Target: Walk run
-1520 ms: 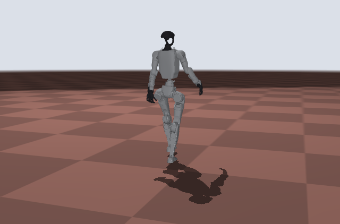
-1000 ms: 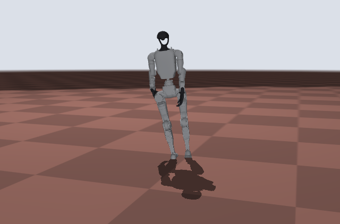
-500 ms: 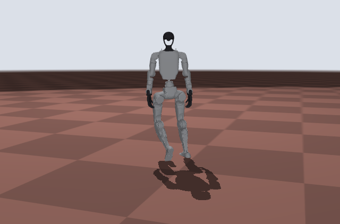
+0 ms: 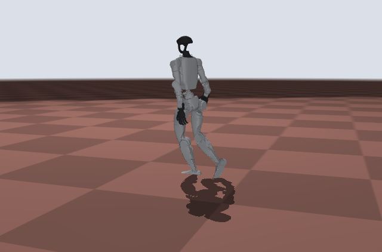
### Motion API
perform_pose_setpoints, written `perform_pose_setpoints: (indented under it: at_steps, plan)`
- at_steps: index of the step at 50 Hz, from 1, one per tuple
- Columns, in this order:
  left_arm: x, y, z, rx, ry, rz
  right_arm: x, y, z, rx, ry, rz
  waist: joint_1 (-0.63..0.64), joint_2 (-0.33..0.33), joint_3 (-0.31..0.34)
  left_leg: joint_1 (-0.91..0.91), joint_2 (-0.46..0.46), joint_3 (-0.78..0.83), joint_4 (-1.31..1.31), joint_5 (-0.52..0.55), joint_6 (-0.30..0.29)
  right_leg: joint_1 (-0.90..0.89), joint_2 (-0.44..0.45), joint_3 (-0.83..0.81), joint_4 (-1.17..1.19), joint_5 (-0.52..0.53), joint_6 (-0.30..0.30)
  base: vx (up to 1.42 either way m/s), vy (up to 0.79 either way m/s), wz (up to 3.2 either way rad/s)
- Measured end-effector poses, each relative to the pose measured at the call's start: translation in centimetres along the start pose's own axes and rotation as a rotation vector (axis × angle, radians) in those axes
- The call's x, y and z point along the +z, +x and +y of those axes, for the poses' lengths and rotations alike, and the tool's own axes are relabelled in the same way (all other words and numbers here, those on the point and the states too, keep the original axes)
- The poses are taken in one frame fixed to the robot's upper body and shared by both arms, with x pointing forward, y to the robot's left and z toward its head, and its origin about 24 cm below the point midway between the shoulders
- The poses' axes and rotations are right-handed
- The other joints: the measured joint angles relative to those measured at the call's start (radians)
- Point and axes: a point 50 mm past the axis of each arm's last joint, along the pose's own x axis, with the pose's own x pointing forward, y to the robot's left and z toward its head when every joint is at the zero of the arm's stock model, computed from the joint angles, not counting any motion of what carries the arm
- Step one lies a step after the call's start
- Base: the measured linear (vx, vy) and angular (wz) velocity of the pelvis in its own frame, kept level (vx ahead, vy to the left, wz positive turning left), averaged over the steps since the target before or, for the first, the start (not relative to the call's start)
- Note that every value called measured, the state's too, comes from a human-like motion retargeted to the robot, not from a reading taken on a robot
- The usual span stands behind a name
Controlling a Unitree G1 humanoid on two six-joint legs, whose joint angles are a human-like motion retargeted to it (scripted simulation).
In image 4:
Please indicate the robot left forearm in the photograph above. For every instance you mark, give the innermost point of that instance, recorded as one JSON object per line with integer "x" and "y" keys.
{"x": 178, "y": 93}

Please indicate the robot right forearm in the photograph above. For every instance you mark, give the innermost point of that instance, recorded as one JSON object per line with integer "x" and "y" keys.
{"x": 206, "y": 87}

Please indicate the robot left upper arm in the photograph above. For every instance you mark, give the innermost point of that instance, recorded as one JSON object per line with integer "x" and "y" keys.
{"x": 175, "y": 66}

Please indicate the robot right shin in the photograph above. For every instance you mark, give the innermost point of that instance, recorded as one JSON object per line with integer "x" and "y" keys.
{"x": 207, "y": 148}

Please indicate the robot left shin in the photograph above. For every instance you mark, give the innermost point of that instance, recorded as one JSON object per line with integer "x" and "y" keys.
{"x": 187, "y": 152}

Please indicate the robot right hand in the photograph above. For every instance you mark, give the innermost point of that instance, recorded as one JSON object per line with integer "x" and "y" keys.
{"x": 204, "y": 98}

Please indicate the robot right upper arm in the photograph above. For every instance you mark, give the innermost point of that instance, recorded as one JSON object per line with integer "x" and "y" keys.
{"x": 201, "y": 73}

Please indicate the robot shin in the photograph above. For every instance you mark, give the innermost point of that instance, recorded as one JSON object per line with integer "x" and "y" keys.
{"x": 207, "y": 148}
{"x": 187, "y": 152}

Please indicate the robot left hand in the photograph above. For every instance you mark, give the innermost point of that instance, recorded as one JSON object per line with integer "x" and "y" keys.
{"x": 181, "y": 116}

